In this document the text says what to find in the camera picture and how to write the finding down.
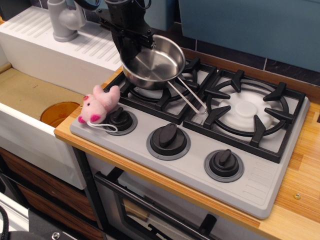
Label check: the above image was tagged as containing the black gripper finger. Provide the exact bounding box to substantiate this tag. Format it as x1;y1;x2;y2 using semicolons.
111;30;125;57
120;37;142;65

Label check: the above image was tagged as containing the pink stuffed pig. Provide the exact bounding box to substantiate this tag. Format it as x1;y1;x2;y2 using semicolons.
77;85;121;133

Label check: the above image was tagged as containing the wooden drawer front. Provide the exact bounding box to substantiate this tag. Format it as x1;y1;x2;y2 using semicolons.
0;148;107;240

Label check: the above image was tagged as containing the grey toy stove top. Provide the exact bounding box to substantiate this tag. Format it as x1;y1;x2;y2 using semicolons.
69;46;311;220

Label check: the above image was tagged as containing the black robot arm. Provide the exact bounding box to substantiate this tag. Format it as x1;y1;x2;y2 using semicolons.
76;0;156;64

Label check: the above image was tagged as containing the toy oven door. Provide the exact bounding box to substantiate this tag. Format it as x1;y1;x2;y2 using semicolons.
95;171;263;240

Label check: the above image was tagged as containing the black left burner grate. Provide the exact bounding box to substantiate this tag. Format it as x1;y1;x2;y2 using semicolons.
104;57;218;125

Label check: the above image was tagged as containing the black middle stove knob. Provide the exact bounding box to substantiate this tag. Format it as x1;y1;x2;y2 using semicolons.
146;123;191;161

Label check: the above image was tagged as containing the black left stove knob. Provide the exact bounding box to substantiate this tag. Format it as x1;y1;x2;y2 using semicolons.
103;107;138;136

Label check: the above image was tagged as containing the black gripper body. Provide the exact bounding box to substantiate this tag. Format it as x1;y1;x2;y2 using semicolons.
96;0;156;49

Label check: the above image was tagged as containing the stainless steel pan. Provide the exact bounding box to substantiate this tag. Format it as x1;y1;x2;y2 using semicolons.
121;35;208;115

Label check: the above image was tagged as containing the orange plastic plate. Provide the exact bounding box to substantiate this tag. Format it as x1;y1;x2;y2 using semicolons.
40;101;80;128

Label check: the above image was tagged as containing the black braided cable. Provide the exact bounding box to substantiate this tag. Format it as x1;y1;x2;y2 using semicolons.
0;207;10;240

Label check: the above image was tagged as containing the black right stove knob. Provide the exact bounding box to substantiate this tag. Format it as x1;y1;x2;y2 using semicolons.
204;149;245;183

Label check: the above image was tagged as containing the grey toy faucet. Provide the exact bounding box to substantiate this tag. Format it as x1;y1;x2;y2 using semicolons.
47;0;86;43

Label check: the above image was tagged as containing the black stove knob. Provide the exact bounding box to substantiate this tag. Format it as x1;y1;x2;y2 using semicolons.
146;123;191;161
204;149;245;183
103;107;138;136

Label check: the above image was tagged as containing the black oven door handle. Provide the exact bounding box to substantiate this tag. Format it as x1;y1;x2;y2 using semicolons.
94;167;217;240

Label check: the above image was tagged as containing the black right burner grate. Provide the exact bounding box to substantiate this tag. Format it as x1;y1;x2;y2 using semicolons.
183;69;308;163

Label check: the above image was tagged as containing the black burner grate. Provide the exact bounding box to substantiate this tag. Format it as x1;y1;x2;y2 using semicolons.
183;69;308;163
104;57;218;125

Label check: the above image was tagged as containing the white toy sink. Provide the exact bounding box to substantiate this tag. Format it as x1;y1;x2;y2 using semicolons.
0;6;121;190

